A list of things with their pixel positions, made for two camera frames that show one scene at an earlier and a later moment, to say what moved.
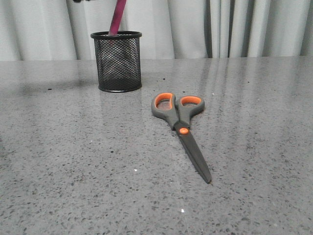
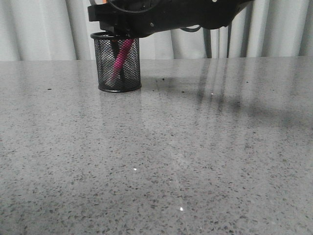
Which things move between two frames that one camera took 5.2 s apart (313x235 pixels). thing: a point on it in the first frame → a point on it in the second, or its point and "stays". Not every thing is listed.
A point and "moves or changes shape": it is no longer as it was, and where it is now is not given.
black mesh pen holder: (118, 61) stays
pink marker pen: (117, 17) moves or changes shape
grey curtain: (61, 30) stays
